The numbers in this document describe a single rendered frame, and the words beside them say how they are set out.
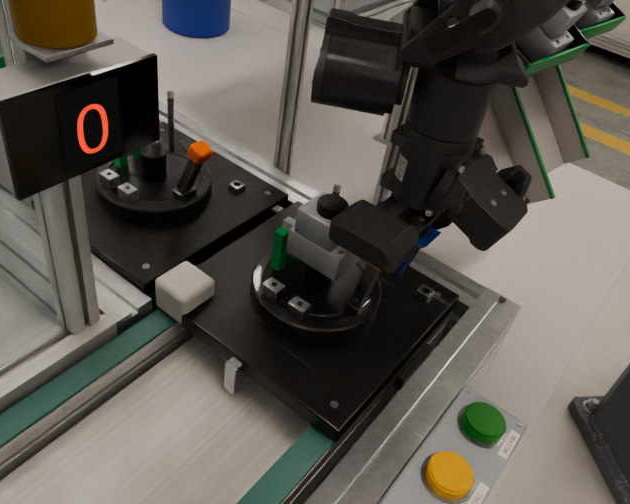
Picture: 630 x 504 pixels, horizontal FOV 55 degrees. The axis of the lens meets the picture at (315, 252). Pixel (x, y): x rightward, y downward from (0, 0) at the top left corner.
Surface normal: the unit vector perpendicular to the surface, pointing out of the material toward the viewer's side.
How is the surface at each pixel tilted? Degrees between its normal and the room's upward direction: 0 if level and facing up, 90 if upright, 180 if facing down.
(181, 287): 0
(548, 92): 90
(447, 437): 0
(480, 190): 22
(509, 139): 90
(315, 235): 90
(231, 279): 0
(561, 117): 90
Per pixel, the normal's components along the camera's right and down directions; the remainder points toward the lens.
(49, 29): 0.22, 0.67
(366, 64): -0.04, 0.11
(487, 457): 0.15, -0.74
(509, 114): -0.73, 0.36
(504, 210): 0.44, -0.52
